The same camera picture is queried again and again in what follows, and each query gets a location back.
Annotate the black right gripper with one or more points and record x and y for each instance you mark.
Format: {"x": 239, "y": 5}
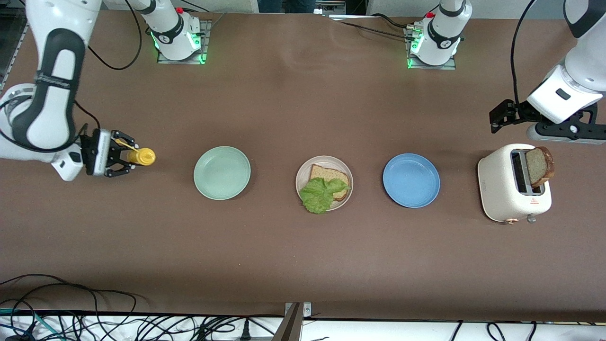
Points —
{"x": 88, "y": 150}

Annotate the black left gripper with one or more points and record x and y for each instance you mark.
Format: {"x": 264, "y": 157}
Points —
{"x": 517, "y": 113}

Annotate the yellow mustard squeeze bottle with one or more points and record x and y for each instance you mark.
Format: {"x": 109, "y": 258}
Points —
{"x": 142, "y": 157}

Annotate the brown toast bread slice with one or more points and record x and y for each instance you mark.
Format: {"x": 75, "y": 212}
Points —
{"x": 331, "y": 173}
{"x": 539, "y": 166}

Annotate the green lettuce leaf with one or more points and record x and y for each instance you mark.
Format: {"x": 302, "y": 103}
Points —
{"x": 319, "y": 196}

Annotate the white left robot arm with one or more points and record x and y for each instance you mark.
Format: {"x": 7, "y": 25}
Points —
{"x": 442, "y": 40}

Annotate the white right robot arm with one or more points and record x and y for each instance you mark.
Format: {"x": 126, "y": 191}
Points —
{"x": 173, "y": 38}

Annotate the mint green plate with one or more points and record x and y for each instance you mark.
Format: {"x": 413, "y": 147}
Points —
{"x": 221, "y": 173}

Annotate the blue plate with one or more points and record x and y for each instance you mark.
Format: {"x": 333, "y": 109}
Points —
{"x": 411, "y": 180}

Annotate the beige plate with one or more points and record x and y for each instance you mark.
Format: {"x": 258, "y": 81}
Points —
{"x": 324, "y": 159}

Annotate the white toaster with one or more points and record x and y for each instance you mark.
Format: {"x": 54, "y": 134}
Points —
{"x": 499, "y": 189}

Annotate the grey metal rack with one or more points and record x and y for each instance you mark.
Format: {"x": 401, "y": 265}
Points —
{"x": 12, "y": 47}

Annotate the black power plug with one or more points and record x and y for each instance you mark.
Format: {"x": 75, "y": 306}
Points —
{"x": 245, "y": 331}

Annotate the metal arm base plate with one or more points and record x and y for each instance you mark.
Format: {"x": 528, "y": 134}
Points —
{"x": 206, "y": 47}
{"x": 433, "y": 67}

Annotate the aluminium frame profile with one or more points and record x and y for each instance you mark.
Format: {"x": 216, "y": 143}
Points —
{"x": 341, "y": 7}

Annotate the aluminium post with bracket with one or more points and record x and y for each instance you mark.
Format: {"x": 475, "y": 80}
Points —
{"x": 291, "y": 324}

